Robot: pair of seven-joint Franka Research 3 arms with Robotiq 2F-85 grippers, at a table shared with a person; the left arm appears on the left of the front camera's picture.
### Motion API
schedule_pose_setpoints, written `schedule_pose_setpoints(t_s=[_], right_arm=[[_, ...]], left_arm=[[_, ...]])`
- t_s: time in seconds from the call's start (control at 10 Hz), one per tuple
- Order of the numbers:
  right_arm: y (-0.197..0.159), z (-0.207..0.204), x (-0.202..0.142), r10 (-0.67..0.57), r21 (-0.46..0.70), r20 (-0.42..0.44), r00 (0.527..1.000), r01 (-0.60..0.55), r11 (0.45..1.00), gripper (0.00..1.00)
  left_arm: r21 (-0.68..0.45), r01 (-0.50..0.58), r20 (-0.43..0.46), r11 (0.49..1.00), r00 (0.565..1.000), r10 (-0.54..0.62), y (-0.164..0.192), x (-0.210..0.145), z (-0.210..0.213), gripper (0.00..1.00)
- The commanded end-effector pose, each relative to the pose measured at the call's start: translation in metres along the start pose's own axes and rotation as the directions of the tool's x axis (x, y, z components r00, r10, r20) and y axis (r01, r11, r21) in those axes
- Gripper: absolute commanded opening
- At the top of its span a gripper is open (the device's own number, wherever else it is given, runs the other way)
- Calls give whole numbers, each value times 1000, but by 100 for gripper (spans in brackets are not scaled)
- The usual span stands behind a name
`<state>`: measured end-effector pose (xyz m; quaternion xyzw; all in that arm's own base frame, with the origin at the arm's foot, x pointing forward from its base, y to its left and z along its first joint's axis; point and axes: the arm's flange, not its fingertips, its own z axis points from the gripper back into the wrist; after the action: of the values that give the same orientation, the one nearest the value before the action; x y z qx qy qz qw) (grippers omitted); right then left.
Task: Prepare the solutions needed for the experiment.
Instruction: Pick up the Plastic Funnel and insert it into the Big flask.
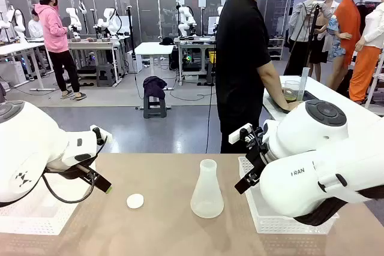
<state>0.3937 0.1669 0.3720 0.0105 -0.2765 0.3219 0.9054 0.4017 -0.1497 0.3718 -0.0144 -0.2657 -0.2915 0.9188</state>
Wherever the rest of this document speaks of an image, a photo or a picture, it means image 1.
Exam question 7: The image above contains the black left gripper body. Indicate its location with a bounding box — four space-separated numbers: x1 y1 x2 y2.
44 164 100 183

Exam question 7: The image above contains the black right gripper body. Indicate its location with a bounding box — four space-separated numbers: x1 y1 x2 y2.
244 143 271 180

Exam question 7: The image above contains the white round flask cap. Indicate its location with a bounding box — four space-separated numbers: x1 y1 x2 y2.
126 192 145 210

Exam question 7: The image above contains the translucent plastic conical flask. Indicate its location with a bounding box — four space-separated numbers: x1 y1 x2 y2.
190 159 225 219

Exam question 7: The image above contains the white perforated plastic basket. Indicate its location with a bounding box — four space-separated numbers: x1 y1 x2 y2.
0 159 97 236
238 156 340 235

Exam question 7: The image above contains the clear plastic measuring beaker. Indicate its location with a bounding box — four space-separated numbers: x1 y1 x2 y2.
283 79 302 103

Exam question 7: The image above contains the clear graduated cylinder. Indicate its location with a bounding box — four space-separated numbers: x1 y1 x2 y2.
298 67 310 101

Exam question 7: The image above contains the person's right forearm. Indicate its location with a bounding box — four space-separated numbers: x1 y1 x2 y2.
257 63 290 110

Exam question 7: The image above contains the person's right hand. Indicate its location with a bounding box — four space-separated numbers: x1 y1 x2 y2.
281 100 302 112

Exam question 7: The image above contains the black tray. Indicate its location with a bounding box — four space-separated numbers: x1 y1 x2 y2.
271 90 319 113

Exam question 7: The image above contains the grey step stool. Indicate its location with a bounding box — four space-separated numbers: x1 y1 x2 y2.
143 96 168 119

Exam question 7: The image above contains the grey plastic stool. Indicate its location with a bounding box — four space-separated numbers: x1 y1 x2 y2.
96 64 116 88

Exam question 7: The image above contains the person in black T-shirt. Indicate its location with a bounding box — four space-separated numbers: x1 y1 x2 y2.
215 0 301 154

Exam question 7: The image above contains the dark cloth bundle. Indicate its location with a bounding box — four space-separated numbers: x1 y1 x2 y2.
142 76 168 100

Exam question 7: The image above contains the shoe rack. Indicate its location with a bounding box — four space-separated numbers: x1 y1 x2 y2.
267 37 285 61

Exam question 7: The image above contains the white workbench with trays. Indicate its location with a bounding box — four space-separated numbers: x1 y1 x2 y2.
68 38 127 86

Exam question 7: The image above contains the grey-framed workbench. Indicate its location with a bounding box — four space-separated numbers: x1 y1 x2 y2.
173 36 217 86

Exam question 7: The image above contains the long white desk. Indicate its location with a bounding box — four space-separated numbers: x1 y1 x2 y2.
0 41 56 92

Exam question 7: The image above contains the mannequin in blue dress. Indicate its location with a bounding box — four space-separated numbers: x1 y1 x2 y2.
322 0 346 61

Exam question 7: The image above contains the mannequin in orange trousers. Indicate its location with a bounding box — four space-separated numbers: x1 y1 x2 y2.
349 2 384 104

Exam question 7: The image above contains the small white desk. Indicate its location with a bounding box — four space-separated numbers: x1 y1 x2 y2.
134 41 176 91

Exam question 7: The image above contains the black tripod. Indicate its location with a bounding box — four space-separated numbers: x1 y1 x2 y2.
283 0 323 77

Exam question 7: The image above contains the person in pink hoodie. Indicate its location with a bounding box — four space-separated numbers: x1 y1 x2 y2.
34 0 88 101

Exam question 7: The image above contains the black stand pole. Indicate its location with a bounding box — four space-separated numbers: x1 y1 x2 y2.
125 5 137 74

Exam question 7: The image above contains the seated person in white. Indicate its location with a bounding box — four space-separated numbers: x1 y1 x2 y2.
28 8 44 40

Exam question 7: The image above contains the mannequin in grey shirt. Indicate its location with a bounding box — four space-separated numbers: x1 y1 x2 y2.
288 0 334 77

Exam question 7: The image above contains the mannequin in orange coat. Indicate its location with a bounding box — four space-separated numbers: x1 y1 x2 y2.
326 0 365 91

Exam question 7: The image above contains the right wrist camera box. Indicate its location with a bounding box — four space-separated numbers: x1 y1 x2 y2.
228 122 253 144

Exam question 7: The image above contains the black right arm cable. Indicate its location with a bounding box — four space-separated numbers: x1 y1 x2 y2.
295 188 384 227

